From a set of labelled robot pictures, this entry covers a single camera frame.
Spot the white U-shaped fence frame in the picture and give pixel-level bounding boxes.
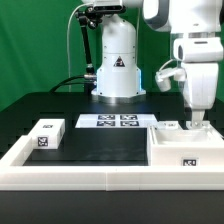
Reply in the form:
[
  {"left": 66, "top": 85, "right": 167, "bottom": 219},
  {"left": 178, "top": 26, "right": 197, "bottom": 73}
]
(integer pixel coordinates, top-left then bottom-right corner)
[{"left": 0, "top": 135, "right": 224, "bottom": 191}]

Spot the white cabinet top block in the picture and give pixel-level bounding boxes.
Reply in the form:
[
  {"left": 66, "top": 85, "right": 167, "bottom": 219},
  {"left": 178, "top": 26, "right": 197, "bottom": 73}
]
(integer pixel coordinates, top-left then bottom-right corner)
[{"left": 29, "top": 119, "right": 65, "bottom": 149}]

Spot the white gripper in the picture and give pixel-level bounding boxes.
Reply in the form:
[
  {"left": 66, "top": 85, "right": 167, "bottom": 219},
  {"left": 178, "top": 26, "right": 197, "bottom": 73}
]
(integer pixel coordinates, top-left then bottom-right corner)
[{"left": 181, "top": 63, "right": 219, "bottom": 128}]

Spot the white cable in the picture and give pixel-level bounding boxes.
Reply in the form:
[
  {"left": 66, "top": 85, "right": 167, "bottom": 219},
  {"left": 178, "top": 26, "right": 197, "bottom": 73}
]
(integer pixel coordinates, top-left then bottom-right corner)
[{"left": 66, "top": 3, "right": 88, "bottom": 93}]

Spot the white marker base plate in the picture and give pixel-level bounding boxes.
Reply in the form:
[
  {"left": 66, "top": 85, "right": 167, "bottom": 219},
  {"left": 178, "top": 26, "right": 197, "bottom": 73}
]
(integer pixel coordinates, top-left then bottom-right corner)
[{"left": 75, "top": 114, "right": 157, "bottom": 128}]

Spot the black cable bundle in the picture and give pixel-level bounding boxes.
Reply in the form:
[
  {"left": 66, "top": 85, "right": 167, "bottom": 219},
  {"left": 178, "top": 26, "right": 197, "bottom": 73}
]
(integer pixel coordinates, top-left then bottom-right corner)
[{"left": 49, "top": 74, "right": 98, "bottom": 94}]

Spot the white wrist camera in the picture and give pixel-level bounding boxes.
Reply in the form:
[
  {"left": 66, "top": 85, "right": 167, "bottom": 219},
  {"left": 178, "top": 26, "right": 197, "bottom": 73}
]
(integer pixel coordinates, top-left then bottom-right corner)
[{"left": 155, "top": 68, "right": 186, "bottom": 92}]

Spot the white cabinet body box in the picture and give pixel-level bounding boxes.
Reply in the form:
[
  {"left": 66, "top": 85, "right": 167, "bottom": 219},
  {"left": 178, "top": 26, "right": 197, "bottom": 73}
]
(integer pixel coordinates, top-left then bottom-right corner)
[{"left": 147, "top": 121, "right": 224, "bottom": 166}]

